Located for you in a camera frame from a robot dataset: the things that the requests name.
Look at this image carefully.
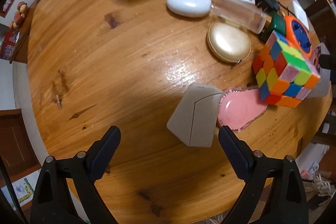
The pink clear blister case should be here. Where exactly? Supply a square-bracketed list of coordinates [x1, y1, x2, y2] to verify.
[217, 86, 268, 132]

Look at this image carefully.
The colourful puzzle cube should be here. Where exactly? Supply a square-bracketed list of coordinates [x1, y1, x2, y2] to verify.
[252, 31, 321, 108]

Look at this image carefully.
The round gold compact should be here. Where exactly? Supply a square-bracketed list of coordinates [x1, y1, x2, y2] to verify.
[207, 22, 251, 64]

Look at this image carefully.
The orange blue cable reel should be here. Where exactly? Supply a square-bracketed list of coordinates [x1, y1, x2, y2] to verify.
[283, 15, 312, 59]

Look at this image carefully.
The clear plastic box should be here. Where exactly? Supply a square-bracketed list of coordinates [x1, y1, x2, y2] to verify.
[211, 0, 268, 34]

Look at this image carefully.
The white charger block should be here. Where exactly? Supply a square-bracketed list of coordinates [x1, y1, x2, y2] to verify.
[291, 0, 309, 30]

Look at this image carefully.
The brown side cabinet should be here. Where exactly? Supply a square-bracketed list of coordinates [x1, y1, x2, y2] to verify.
[9, 0, 41, 64]

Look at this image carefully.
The red gift box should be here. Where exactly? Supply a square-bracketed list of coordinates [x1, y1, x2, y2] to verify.
[0, 30, 19, 60]

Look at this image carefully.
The fruit pile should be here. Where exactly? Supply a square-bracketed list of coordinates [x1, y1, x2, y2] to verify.
[9, 1, 29, 29]

